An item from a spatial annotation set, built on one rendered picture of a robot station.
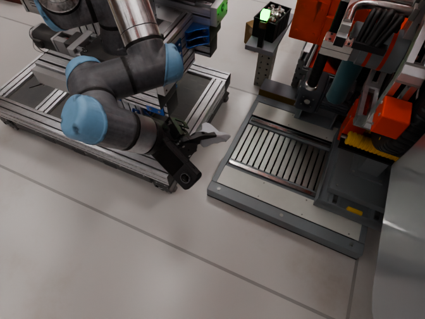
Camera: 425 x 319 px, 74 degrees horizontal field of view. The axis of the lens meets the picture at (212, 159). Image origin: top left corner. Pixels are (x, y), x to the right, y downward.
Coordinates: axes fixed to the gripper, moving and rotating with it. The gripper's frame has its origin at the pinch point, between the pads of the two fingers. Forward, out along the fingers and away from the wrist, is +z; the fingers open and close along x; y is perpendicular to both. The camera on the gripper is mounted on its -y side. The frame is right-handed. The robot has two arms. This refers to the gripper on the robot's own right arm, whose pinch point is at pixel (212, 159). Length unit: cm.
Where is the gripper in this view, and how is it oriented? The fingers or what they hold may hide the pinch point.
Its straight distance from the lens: 71.3
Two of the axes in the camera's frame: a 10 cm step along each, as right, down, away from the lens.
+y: -4.7, -7.2, 5.1
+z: 6.1, 1.5, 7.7
